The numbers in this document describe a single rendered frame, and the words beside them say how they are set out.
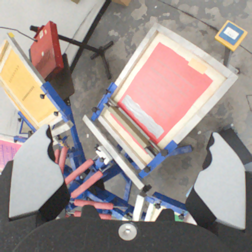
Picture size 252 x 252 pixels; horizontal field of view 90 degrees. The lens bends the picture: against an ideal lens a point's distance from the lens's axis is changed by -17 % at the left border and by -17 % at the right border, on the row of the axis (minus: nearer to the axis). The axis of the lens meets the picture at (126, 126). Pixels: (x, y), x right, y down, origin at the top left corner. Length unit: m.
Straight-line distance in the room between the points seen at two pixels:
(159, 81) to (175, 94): 0.13
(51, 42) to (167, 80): 1.16
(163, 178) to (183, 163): 0.36
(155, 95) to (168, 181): 1.42
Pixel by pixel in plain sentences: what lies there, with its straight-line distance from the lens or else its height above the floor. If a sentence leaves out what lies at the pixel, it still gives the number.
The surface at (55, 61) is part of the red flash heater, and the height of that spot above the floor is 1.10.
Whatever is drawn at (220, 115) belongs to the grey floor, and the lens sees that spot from 1.84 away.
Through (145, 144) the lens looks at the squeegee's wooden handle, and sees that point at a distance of 0.89.
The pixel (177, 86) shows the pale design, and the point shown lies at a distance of 0.92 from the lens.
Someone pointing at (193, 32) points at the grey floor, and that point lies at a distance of 2.07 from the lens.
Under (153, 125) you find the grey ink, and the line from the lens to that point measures 0.96.
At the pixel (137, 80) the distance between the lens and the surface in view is 1.02.
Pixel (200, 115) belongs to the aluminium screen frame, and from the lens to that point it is 0.85.
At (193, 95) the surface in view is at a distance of 0.90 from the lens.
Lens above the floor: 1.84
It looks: 56 degrees down
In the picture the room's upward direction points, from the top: 101 degrees counter-clockwise
